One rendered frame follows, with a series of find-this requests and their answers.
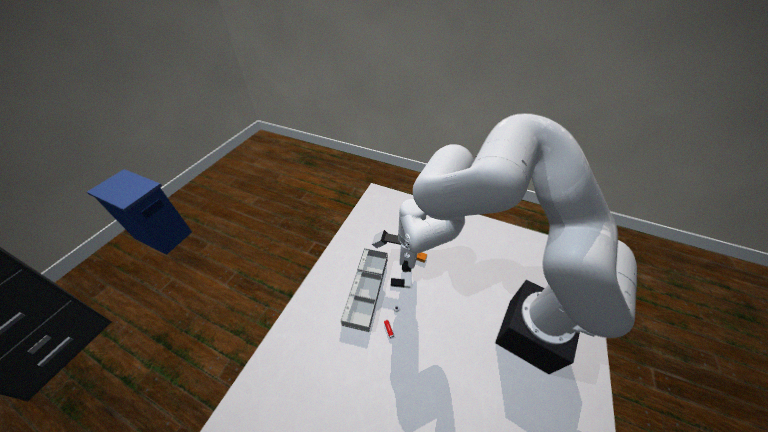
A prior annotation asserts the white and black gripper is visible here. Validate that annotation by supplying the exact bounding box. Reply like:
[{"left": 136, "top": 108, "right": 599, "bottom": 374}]
[{"left": 398, "top": 238, "right": 417, "bottom": 272}]

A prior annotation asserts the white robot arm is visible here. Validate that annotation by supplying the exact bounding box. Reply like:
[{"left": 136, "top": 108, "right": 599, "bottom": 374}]
[{"left": 372, "top": 114, "right": 637, "bottom": 344}]

